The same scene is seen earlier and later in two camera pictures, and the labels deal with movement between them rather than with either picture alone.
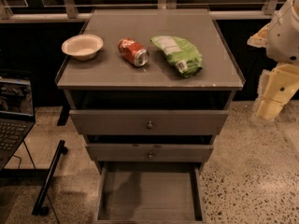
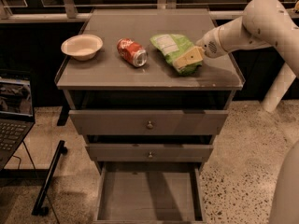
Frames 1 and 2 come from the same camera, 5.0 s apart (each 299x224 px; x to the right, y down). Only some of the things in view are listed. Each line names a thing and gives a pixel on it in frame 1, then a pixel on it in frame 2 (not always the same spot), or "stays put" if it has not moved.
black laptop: (17, 116) stays put
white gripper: (284, 36) to (209, 45)
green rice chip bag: (183, 56) stays put
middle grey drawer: (150, 152) stays put
